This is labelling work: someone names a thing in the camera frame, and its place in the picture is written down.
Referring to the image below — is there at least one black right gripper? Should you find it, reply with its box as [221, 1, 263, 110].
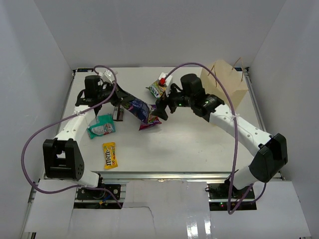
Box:
[153, 82, 194, 120]

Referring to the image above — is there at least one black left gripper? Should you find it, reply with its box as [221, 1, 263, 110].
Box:
[97, 81, 134, 107]

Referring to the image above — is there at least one purple Fox's cherry candy bag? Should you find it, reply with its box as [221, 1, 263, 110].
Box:
[139, 105, 162, 130]

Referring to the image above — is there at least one dark blue snack bag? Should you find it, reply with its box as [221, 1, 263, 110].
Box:
[121, 94, 151, 123]

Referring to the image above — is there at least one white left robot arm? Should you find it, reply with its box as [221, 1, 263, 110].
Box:
[43, 75, 133, 199]

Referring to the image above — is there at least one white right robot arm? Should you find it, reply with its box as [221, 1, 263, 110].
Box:
[153, 74, 288, 199]

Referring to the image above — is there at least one green yellow Fox's candy bag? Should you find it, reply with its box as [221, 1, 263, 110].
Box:
[147, 81, 166, 99]

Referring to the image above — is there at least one brown paper bag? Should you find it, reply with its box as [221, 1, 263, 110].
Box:
[200, 60, 248, 109]

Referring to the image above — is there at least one brown chocolate bar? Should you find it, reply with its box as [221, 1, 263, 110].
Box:
[113, 105, 124, 121]

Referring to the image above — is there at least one teal snack packet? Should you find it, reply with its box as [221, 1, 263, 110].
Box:
[87, 114, 116, 139]

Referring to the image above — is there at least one yellow M&M's packet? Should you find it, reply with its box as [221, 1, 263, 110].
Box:
[102, 142, 118, 170]

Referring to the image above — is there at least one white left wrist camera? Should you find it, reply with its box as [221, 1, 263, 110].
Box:
[98, 70, 114, 84]

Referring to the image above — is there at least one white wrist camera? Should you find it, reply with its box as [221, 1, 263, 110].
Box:
[98, 70, 114, 84]
[159, 72, 173, 97]

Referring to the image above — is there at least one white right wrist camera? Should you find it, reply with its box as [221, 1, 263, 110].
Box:
[159, 72, 173, 97]

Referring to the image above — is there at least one aluminium front rail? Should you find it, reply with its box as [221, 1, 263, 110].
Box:
[44, 171, 235, 180]

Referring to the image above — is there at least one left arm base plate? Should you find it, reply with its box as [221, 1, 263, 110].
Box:
[75, 184, 122, 209]

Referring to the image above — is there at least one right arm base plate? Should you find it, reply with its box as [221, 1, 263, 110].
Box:
[205, 183, 257, 211]

